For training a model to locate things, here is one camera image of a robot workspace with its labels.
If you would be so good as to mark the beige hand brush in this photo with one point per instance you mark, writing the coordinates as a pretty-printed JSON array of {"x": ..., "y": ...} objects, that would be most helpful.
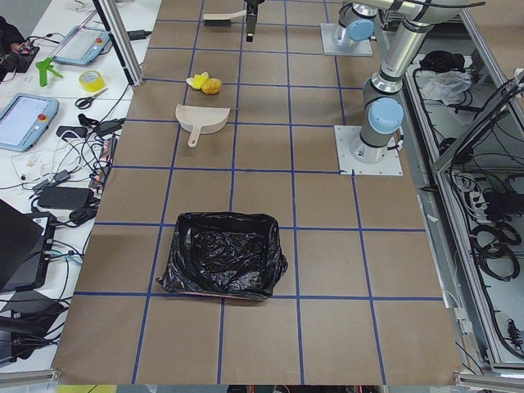
[{"x": 222, "y": 19}]

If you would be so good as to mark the black bag lined bin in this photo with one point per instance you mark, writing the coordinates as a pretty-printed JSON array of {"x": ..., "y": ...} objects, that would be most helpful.
[{"x": 225, "y": 254}]

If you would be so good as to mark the blue teach pendant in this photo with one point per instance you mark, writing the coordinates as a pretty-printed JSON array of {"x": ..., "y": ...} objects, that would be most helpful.
[
  {"x": 83, "y": 46},
  {"x": 25, "y": 119}
]

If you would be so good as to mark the black laptop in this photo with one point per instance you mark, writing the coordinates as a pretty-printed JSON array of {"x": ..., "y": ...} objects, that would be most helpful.
[{"x": 26, "y": 241}]

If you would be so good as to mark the blue teach pendant near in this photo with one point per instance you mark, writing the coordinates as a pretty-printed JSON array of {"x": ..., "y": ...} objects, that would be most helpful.
[{"x": 25, "y": 119}]

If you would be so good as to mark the yellow tape roll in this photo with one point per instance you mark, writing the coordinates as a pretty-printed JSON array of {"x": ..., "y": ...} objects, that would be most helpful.
[{"x": 92, "y": 81}]

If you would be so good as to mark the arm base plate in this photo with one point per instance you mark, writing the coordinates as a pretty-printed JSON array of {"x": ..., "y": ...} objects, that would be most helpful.
[
  {"x": 356, "y": 158},
  {"x": 353, "y": 40}
]

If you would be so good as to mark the orange trash ball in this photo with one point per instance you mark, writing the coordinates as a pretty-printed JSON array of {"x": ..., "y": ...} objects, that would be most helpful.
[{"x": 211, "y": 86}]

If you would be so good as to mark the black power adapter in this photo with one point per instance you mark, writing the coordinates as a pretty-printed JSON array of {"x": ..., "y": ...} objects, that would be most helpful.
[{"x": 65, "y": 198}]

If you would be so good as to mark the blue teach pendant far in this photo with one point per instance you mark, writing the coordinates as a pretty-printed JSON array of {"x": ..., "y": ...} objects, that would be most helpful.
[{"x": 83, "y": 46}]

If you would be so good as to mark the white crumpled cloth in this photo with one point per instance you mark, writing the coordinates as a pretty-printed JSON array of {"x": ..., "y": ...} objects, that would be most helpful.
[{"x": 448, "y": 87}]

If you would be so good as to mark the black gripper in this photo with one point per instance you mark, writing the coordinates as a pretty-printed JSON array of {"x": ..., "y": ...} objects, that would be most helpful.
[{"x": 250, "y": 9}]

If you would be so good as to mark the pale yellow peel scrap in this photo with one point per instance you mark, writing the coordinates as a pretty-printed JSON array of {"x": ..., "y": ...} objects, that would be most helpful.
[{"x": 190, "y": 79}]

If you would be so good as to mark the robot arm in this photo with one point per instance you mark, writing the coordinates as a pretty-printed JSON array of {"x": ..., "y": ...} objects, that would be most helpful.
[{"x": 383, "y": 112}]

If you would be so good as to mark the green plastic tool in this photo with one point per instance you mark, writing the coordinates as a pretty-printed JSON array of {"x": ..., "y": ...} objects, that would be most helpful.
[{"x": 44, "y": 68}]

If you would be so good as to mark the aluminium frame post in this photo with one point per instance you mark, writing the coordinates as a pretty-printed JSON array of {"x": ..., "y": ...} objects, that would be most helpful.
[{"x": 112, "y": 21}]

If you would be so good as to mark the black handled scissors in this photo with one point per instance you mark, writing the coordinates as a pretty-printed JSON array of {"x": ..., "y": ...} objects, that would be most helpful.
[{"x": 84, "y": 103}]

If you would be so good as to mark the beige dustpan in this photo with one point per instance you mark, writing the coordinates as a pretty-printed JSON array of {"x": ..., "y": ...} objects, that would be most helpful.
[{"x": 200, "y": 120}]

